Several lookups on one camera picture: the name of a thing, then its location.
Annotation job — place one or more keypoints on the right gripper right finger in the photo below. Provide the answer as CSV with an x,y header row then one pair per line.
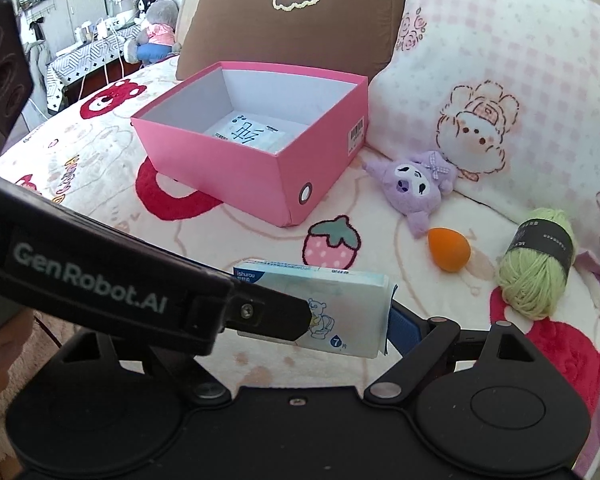
x,y
422,344

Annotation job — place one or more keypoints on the small white tissue pack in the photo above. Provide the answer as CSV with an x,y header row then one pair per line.
x,y
350,309

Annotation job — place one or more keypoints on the green yarn ball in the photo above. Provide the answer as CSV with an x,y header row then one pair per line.
x,y
534,270

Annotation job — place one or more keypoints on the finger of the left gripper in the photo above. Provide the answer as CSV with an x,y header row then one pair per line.
x,y
256,310

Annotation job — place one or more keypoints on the blue wet wipes pack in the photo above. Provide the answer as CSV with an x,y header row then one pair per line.
x,y
249,131

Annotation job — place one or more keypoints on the bedside table with cloth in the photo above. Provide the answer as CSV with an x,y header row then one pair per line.
x,y
95,57

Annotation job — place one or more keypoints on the orange makeup sponge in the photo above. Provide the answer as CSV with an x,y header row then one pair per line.
x,y
449,249

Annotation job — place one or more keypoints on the grey plush doll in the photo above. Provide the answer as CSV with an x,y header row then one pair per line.
x,y
156,39

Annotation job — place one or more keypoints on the pink cardboard box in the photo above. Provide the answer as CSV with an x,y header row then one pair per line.
x,y
325,112

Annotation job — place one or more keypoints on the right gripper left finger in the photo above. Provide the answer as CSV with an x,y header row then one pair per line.
x,y
138,374

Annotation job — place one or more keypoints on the pink checkered pillow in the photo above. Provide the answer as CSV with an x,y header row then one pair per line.
x,y
509,92

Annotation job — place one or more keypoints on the brown pillow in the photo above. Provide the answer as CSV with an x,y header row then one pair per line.
x,y
352,36

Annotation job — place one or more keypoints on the left hand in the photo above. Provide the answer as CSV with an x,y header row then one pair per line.
x,y
13,335

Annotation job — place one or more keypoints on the purple plush toy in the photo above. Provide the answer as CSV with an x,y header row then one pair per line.
x,y
415,186

